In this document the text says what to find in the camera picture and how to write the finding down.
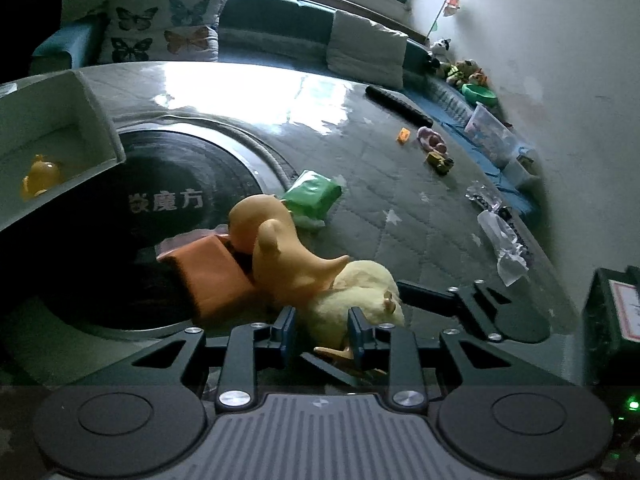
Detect small flag on stick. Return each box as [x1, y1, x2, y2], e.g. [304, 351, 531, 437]
[425, 0, 460, 42]

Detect yellow toy truck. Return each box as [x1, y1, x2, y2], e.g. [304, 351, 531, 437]
[426, 151, 454, 177]

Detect butterfly print pillow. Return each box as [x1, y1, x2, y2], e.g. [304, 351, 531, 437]
[99, 0, 228, 64]

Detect stuffed toys pile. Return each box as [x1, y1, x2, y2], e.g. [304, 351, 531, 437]
[430, 39, 488, 90]

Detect white cardboard box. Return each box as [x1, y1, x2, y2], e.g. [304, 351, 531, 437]
[1, 70, 126, 230]

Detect orange bean bag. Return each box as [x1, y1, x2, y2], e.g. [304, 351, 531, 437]
[157, 234, 258, 320]

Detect clear plastic storage box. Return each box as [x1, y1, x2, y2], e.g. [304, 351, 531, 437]
[464, 103, 520, 169]

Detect white folded cushion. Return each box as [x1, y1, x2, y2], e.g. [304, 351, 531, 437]
[326, 10, 408, 90]

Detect green bean bag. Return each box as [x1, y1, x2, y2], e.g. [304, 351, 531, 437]
[281, 170, 343, 223]

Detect large orange rubber duck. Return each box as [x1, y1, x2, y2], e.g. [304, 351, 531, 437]
[228, 194, 349, 307]

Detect black round turntable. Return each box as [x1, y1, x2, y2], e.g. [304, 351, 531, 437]
[1, 122, 296, 339]

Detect small orange toy block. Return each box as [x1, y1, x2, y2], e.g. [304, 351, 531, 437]
[396, 128, 411, 145]

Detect black remote control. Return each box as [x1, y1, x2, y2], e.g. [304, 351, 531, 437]
[366, 84, 433, 128]

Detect yellow plush chick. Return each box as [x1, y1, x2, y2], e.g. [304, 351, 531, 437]
[300, 260, 405, 360]

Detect small yellow rubber duck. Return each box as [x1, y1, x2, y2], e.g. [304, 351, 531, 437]
[21, 154, 64, 202]

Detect clear plastic bag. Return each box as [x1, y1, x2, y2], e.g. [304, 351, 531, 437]
[465, 181, 533, 287]

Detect green plastic bowl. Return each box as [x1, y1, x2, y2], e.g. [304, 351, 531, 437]
[461, 84, 498, 107]

